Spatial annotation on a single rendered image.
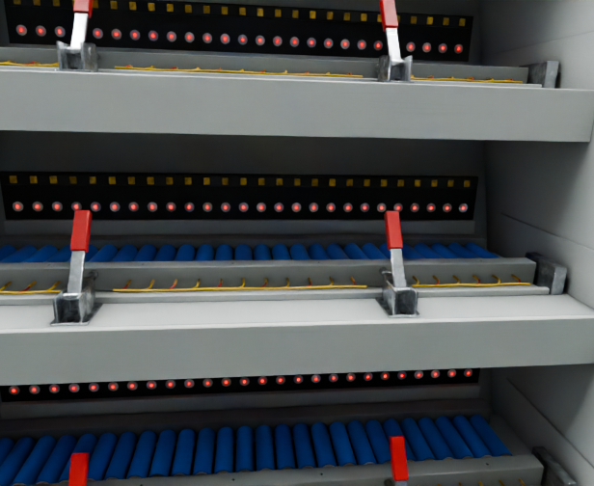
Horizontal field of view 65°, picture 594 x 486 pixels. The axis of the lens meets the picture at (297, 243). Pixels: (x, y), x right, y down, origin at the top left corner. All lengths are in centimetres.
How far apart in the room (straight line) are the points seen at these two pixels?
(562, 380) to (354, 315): 24
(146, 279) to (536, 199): 41
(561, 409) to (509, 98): 31
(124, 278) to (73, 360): 9
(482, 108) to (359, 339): 23
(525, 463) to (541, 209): 26
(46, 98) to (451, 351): 39
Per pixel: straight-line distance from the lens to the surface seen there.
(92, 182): 56
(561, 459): 57
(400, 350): 40
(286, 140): 59
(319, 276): 44
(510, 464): 54
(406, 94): 42
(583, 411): 53
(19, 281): 48
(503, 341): 44
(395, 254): 41
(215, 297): 42
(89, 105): 42
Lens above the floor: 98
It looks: 3 degrees up
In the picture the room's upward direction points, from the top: 1 degrees counter-clockwise
